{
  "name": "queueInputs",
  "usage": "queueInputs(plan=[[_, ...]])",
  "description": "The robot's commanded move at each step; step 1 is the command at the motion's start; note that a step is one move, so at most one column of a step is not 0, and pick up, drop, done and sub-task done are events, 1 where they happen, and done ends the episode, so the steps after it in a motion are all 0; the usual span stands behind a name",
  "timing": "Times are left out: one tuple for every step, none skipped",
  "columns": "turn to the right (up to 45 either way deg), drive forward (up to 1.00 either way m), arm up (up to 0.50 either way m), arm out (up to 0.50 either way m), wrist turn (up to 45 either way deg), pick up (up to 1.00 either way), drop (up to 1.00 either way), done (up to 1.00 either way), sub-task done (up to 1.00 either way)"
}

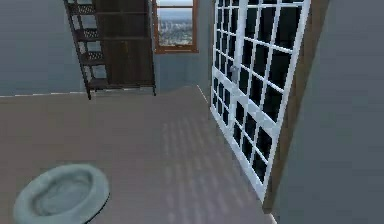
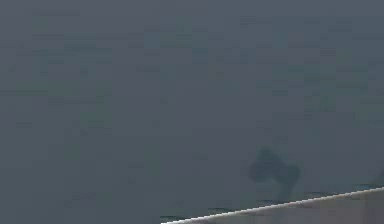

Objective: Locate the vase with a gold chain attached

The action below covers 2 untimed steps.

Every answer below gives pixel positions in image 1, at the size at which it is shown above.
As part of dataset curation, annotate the white glass paned door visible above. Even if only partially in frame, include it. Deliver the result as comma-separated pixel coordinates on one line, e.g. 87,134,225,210
209,0,312,203

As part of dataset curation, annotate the dark brown shelf unit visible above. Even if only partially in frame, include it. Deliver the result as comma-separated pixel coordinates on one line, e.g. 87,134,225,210
63,0,158,101

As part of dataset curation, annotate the grey door handle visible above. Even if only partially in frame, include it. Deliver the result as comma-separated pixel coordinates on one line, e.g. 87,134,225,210
229,65,240,84

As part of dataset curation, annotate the pale green round cushion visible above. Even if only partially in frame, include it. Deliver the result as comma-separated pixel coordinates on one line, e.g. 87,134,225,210
13,163,111,224

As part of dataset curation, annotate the wooden framed window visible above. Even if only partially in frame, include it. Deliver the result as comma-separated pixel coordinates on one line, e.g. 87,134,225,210
152,0,200,55

